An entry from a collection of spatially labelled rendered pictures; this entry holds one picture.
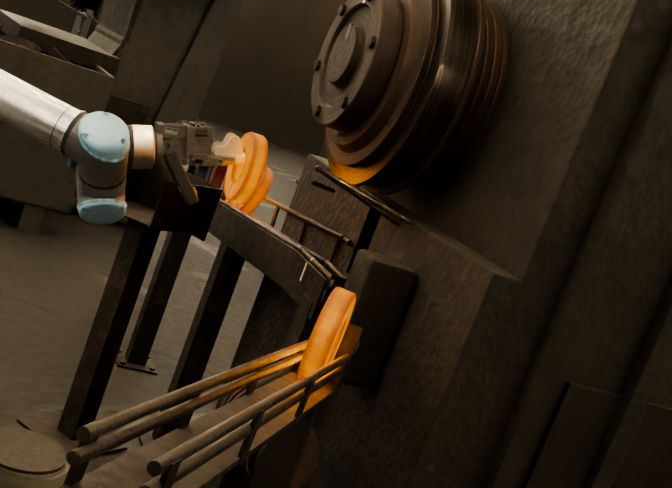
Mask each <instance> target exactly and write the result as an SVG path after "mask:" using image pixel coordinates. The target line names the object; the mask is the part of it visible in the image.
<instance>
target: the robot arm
mask: <svg viewBox="0 0 672 488"><path fill-rule="evenodd" d="M0 121H1V122H3V123H5V124H7V125H9V126H11V127H13V128H15V129H17V130H19V131H20V132H22V133H24V134H26V135H28V136H30V137H32V138H34V139H36V140H38V141H40V142H42V143H43V144H45V145H47V146H49V147H51V148H53V149H55V150H57V151H59V152H60V154H62V155H64V156H66V157H67V158H68V166H69V167H70V168H72V169H75V170H76V186H77V202H78V205H77V209H78V213H79V216H80V218H81V219H82V220H83V221H85V222H87V223H90V224H94V225H107V224H112V223H115V222H117V221H119V220H121V219H122V218H123V217H124V216H125V214H126V207H127V204H126V202H125V186H126V177H127V169H152V168H153V166H154V165H161V162H162V157H163V158H164V160H165V162H166V164H167V166H168V168H169V171H170V173H171V175H172V177H173V179H174V181H175V183H176V185H177V187H178V189H179V195H180V198H181V199H182V200H183V201H184V202H186V203H187V204H188V205H189V206H191V205H193V204H195V203H197V202H198V201H199V199H198V197H197V190H196V189H195V187H193V186H192V185H191V183H190V181H189V178H188V176H187V174H186V172H185V170H184V168H183V166H182V164H183V165H187V164H188V165H191V166H209V165H212V166H224V165H234V164H241V163H245V159H246V153H243V151H242V146H241V140H240V138H239V137H238V136H236V135H235V134H234V133H227V134H226V136H225V138H224V140H223V141H222V142H214V143H213V128H212V127H211V126H209V125H208V124H207V122H192V121H187V120H180V121H182V122H181V123H182V124H181V123H180V124H177V123H178V122H180V121H178V122H177V123H176V124H174V123H162V122H155V130H154V128H153V126H152V125H126V124H125V123H124V122H123V121H122V120H121V119H120V118H119V117H117V116H116V115H114V114H111V113H108V112H102V111H99V112H93V113H90V114H89V113H87V112H85V111H82V110H78V109H76V108H75V107H73V106H71V105H69V104H67V103H65V102H63V101H61V100H59V99H57V98H55V97H53V96H51V95H50V94H48V93H46V92H44V91H42V90H40V89H38V88H36V87H34V86H32V85H30V84H28V83H26V82H24V81H23V80H21V79H19V78H17V77H15V76H13V75H11V74H9V73H7V72H5V71H3V70H1V69H0ZM166 143H168V145H167V146H166V147H164V145H165V144H166ZM181 163H182V164H181Z"/></svg>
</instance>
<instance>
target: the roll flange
mask: <svg viewBox="0 0 672 488"><path fill-rule="evenodd" d="M476 7H477V33H476V42H475V48H474V53H473V58H472V63H471V67H470V70H469V74H468V77H467V80H466V84H465V87H464V89H463V92H462V95H461V97H460V100H459V102H458V105H457V107H456V109H455V112H454V114H453V116H452V118H451V120H450V122H449V124H448V126H447V128H446V129H445V131H444V133H443V135H442V136H441V138H440V140H439V141H438V143H437V144H436V146H435V147H434V149H433V150H432V151H431V153H430V154H429V156H428V157H427V158H426V159H425V161H424V162H423V163H422V164H421V165H420V166H419V167H418V168H417V169H416V170H415V171H414V172H413V173H412V174H411V175H410V176H409V177H408V178H406V179H405V180H404V181H402V182H401V183H399V184H397V185H395V186H393V187H390V188H387V189H375V188H371V187H368V186H365V185H362V186H363V187H364V188H365V189H366V190H368V191H369V192H371V193H374V194H377V195H382V196H385V195H391V194H395V193H397V192H399V191H401V190H403V189H405V188H406V187H411V188H414V189H417V190H426V189H430V188H433V187H435V186H438V185H439V184H441V183H443V182H444V181H446V180H447V179H448V178H449V177H451V176H452V175H453V174H454V173H455V172H456V171H457V170H458V169H459V168H460V167H461V166H462V165H463V163H464V162H465V161H466V160H467V158H468V157H469V156H470V154H471V153H472V152H473V150H474V149H475V147H476V145H477V144H478V142H479V141H480V139H481V137H482V135H483V134H484V132H485V130H486V128H487V126H488V124H489V122H490V119H491V117H492V115H493V112H494V110H495V107H496V105H497V102H498V99H499V96H500V92H501V89H502V85H503V81H504V77H505V72H506V66H507V58H508V34H507V28H506V23H505V20H504V17H503V15H502V13H501V11H500V10H499V9H498V7H497V6H496V5H495V4H493V3H492V2H490V1H487V0H476Z"/></svg>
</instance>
